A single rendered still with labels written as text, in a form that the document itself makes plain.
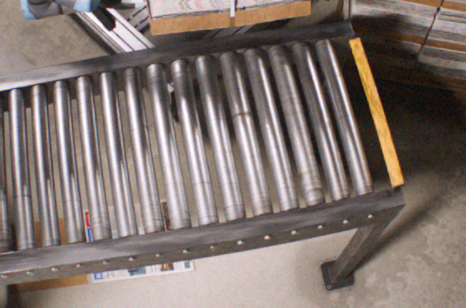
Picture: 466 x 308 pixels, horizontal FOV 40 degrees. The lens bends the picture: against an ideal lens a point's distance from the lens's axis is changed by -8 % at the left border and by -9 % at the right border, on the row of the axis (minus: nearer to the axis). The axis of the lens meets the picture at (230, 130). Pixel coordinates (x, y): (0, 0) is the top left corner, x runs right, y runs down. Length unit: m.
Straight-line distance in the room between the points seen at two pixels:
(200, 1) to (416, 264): 1.36
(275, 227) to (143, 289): 0.89
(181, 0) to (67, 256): 0.65
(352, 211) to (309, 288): 0.80
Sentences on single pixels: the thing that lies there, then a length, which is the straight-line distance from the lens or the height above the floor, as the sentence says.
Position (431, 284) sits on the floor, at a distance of 2.50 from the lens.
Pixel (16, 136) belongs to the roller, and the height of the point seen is 0.80.
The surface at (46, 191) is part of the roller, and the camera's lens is 1.67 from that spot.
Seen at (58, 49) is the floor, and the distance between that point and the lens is 2.82.
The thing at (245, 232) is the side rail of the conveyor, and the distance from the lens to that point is 1.59.
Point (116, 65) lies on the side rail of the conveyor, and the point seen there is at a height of 0.80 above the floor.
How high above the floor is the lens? 2.32
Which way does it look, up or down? 64 degrees down
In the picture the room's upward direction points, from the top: 3 degrees clockwise
